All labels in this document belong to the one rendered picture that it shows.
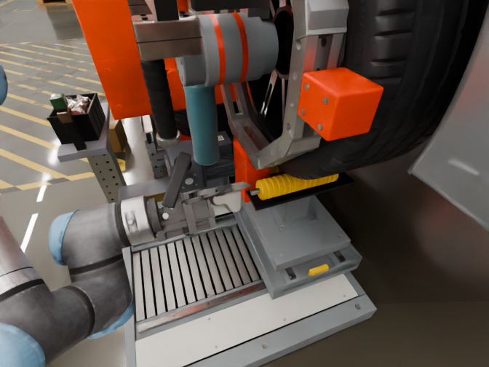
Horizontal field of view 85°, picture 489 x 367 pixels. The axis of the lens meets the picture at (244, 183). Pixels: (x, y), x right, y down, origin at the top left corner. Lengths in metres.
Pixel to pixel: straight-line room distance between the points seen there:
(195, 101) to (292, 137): 0.37
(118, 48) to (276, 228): 0.84
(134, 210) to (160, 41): 0.28
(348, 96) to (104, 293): 0.48
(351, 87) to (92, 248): 0.48
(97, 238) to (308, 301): 0.76
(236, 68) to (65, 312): 0.52
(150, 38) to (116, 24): 0.64
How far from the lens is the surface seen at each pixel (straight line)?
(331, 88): 0.39
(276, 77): 0.76
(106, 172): 1.47
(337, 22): 0.45
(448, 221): 1.68
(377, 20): 0.45
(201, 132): 0.82
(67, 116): 1.11
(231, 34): 0.61
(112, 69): 1.10
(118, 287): 0.56
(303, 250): 0.99
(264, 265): 1.03
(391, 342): 1.19
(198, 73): 0.60
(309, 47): 0.43
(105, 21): 1.07
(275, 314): 1.03
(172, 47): 0.44
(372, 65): 0.45
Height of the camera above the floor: 1.02
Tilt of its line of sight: 41 degrees down
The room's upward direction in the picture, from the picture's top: straight up
